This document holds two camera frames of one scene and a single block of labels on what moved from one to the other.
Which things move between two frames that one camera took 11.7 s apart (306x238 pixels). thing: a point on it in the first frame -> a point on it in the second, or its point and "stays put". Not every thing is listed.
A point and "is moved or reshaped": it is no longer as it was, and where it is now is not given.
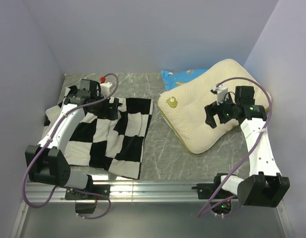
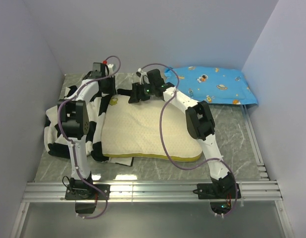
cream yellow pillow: (181, 107) -> (133, 129)
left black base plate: (102, 189) stays put
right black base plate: (206, 191) stays put
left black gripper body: (100, 108) -> (109, 88)
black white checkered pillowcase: (116, 146) is moved or reshaped
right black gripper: (214, 107) -> (136, 88)
